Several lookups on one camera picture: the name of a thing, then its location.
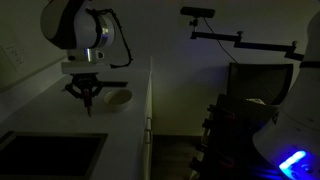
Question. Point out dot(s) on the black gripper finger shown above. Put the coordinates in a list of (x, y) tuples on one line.
[(76, 90), (96, 90)]

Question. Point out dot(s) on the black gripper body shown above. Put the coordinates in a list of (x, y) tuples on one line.
[(84, 81)]

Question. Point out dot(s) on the dark pen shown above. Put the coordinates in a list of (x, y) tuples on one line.
[(89, 109)]

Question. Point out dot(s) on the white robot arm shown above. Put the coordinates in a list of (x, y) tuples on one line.
[(76, 23)]

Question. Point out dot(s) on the white round bowl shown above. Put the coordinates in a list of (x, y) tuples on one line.
[(118, 99)]

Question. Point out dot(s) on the flat black object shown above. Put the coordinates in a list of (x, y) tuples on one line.
[(114, 84)]

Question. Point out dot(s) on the dark recessed sink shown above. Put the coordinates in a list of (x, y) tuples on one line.
[(50, 155)]

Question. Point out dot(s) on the black wheeled cart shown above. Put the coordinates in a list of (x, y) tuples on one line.
[(230, 140)]

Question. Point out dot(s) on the small white item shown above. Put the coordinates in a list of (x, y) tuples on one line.
[(256, 101)]

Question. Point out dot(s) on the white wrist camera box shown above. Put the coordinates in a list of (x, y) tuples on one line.
[(85, 68)]

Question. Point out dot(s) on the white wall outlet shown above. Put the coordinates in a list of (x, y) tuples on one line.
[(14, 56)]

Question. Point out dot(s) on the black exterior camera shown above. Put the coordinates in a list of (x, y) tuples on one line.
[(197, 12)]

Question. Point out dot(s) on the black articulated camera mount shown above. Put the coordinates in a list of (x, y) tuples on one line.
[(253, 45)]

